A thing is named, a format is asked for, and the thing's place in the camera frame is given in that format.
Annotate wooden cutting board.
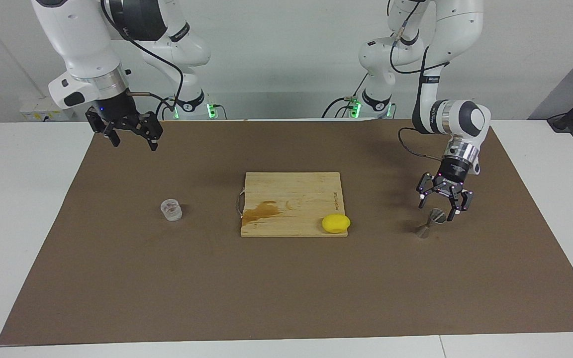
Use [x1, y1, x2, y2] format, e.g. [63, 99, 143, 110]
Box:
[237, 172, 349, 238]

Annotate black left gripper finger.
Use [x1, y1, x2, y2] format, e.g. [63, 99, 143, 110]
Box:
[447, 189, 475, 223]
[416, 173, 441, 209]

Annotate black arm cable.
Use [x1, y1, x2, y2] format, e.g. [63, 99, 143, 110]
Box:
[388, 0, 451, 162]
[100, 0, 185, 120]

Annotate clear glass cup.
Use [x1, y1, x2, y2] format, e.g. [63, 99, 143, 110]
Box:
[161, 198, 183, 222]

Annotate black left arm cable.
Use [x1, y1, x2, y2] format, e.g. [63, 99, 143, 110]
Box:
[388, 0, 451, 162]

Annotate brown table mat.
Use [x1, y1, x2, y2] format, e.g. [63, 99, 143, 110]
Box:
[0, 118, 573, 346]

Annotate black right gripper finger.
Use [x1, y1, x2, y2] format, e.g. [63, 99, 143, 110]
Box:
[85, 107, 120, 147]
[130, 112, 164, 151]

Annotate metal jigger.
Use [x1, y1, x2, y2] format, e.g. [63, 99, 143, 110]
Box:
[414, 209, 447, 239]

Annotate yellow lemon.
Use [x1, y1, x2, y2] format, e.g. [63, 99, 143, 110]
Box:
[322, 214, 352, 234]

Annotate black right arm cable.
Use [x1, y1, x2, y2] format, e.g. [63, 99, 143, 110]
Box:
[100, 0, 185, 120]

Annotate white power socket box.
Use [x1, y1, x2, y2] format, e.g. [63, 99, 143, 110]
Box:
[20, 98, 76, 121]

